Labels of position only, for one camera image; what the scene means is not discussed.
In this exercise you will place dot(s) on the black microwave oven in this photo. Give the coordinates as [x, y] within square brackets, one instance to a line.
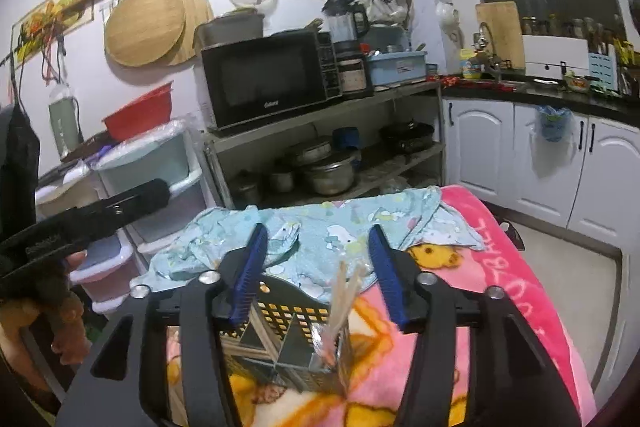
[260, 77]

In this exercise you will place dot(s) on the pink printed blanket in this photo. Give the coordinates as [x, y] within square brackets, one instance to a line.
[500, 287]

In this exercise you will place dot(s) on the black frying pan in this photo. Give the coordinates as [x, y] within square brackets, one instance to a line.
[407, 137]

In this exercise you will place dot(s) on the person's left hand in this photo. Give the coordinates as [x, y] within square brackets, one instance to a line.
[70, 327]

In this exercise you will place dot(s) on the small steel pot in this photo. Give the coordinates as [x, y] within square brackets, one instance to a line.
[280, 179]

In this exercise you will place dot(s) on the vegetable wall poster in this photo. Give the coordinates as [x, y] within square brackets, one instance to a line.
[50, 17]

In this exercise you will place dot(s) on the row of glass jars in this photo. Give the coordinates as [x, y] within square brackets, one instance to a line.
[565, 27]

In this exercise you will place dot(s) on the black blender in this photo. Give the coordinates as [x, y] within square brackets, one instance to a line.
[345, 24]

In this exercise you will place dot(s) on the blue dish tray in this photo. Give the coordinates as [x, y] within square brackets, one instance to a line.
[397, 67]

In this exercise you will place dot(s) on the light blue printed towel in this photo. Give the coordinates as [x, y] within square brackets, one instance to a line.
[330, 227]

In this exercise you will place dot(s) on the grey metal container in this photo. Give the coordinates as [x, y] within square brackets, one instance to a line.
[230, 29]

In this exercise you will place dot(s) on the round bamboo tray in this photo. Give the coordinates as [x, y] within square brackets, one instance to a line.
[142, 27]
[197, 22]

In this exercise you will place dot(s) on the white kitchen cabinets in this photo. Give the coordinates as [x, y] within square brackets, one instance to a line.
[490, 147]

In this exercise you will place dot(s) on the large steel pot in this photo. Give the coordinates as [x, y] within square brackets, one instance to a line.
[330, 174]

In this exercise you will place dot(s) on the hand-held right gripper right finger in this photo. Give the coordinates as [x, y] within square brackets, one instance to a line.
[387, 277]

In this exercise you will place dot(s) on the dark brown tray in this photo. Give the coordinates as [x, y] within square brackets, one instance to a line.
[87, 147]

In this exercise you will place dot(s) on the blue knife block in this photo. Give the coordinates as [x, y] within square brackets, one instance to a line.
[602, 72]

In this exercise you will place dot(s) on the black kitchen countertop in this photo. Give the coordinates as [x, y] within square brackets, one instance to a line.
[510, 94]

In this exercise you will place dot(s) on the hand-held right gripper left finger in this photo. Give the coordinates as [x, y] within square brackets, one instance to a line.
[250, 277]

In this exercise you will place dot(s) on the pale green water bottle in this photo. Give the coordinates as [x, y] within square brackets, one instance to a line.
[65, 122]

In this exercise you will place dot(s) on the red plastic basin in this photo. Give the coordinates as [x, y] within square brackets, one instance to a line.
[140, 112]

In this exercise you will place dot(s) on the small bowl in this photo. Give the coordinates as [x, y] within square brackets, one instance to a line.
[577, 84]

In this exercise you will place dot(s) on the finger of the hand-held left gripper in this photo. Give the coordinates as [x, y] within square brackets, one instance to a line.
[140, 199]

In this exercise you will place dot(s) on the hanging steel lid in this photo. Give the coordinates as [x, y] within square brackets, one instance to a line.
[634, 7]

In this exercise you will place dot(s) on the black hanging apron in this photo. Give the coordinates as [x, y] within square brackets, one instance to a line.
[20, 162]

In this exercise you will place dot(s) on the metal faucet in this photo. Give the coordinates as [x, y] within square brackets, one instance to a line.
[487, 42]

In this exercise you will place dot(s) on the white plastic drawer unit right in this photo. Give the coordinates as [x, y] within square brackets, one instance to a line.
[150, 162]

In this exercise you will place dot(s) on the blue plastic bag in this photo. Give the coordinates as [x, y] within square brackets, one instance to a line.
[552, 124]

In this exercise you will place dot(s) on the blue container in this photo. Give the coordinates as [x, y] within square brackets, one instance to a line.
[347, 138]

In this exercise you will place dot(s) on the white countertop box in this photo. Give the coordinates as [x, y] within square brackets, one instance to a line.
[555, 57]

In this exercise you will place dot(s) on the green perforated utensil holder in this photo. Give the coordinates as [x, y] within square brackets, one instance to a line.
[280, 322]

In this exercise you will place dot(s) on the steel pot with lid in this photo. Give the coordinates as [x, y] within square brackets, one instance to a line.
[310, 151]

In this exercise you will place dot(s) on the red chili peppers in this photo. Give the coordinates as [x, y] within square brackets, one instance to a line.
[455, 82]

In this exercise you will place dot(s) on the wooden cutting board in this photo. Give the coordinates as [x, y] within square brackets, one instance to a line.
[500, 32]

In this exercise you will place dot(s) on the metal shelf rack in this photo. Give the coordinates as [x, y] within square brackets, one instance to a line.
[380, 104]

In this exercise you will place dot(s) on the bunch of wooden chopsticks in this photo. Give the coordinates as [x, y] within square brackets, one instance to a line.
[345, 302]

